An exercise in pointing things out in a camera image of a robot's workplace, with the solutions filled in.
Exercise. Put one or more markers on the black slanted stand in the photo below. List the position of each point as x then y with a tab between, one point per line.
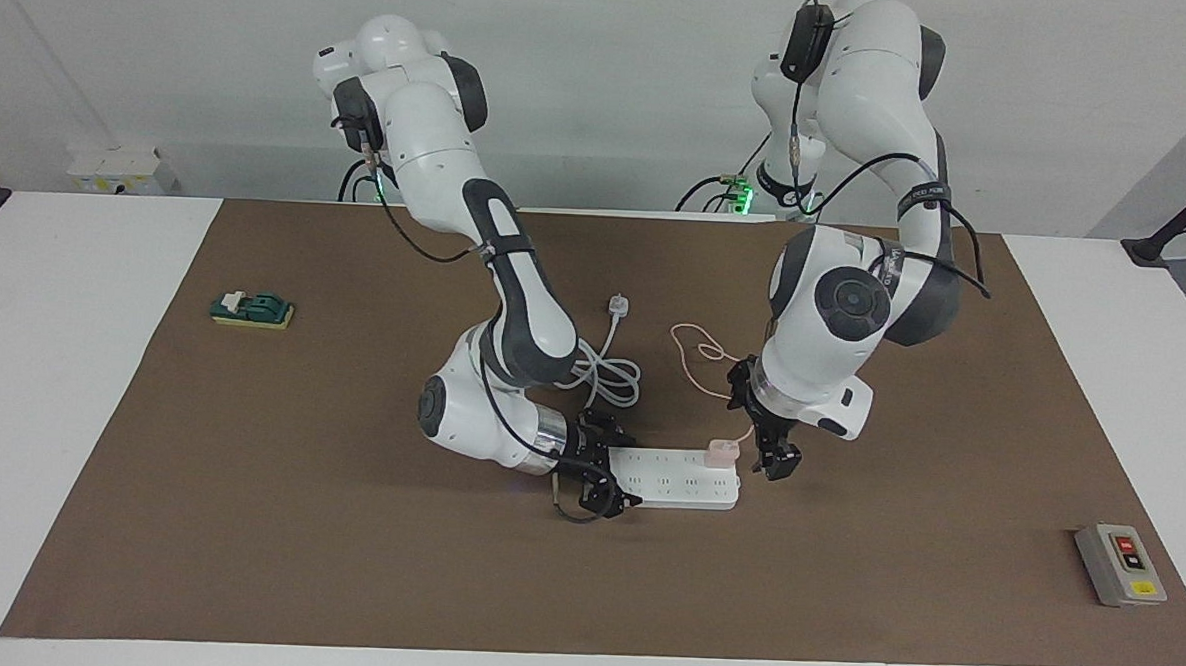
1147	249

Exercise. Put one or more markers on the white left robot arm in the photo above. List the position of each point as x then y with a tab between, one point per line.
834	324

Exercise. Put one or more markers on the white wall outlet box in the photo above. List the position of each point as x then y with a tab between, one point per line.
115	170

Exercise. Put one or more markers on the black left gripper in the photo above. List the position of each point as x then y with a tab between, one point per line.
755	395

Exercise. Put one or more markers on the pink charger plug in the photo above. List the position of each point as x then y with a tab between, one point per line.
720	453

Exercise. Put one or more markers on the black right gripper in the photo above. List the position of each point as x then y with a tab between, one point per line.
588	451

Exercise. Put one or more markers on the white power strip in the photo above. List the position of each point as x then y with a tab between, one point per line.
677	482

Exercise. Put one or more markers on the grey switch box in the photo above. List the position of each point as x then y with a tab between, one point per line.
1118	571

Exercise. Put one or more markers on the green block yellow base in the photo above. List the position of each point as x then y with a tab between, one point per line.
254	308

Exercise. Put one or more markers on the brown table mat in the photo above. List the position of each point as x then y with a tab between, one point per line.
343	562

